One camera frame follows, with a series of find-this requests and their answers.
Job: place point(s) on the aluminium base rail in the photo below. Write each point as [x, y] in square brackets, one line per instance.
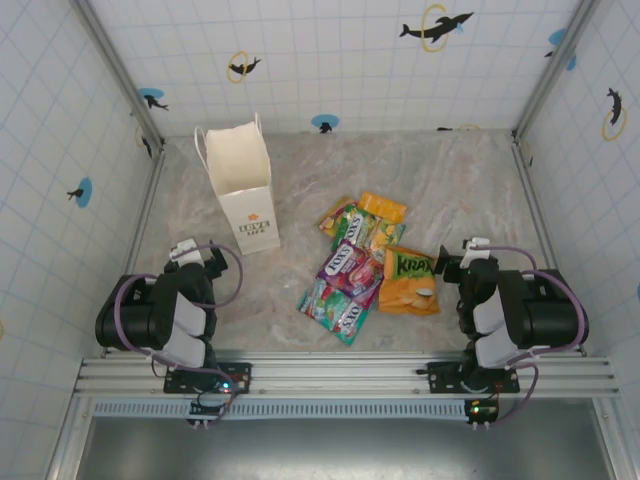
[340, 372]

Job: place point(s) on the orange Kraks chips bag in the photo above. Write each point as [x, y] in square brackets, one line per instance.
[407, 295]

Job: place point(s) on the penguin blue patch sticker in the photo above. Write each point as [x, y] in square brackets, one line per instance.
[325, 124]

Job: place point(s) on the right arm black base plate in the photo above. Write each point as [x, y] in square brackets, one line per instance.
[442, 375]

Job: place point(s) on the shark blue patch sticker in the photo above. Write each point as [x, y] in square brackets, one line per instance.
[152, 100]

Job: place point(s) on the yellow-orange snack packet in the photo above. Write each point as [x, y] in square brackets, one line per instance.
[385, 205]

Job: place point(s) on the aluminium corner post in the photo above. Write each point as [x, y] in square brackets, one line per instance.
[552, 70]
[120, 75]

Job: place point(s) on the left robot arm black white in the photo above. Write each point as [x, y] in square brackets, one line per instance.
[130, 320]

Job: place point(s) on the small controller board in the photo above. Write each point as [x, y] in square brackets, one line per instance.
[202, 410]
[482, 411]

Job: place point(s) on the green Fox's candy bag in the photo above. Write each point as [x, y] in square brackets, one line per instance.
[357, 227]

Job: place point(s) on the white paper bag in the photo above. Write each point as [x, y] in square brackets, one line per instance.
[252, 220]

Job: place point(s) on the black animal blue patch sticker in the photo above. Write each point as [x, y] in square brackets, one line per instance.
[82, 192]

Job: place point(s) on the purple Fox's candy bag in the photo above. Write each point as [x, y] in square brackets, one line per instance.
[347, 267]

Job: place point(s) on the left small controller board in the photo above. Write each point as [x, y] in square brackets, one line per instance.
[202, 410]

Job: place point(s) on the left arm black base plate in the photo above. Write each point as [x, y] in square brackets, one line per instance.
[235, 372]

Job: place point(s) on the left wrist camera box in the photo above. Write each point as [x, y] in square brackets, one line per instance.
[184, 250]

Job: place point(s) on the grey metal panel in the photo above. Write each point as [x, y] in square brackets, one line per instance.
[325, 450]

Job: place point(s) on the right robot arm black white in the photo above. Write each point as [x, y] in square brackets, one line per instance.
[545, 320]

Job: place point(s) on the teal Fox's candy bag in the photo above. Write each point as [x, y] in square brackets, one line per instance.
[325, 305]

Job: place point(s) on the blue patch sticker by post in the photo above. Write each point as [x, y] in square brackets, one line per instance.
[557, 37]

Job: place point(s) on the right small controller board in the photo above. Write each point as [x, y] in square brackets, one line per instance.
[482, 411]

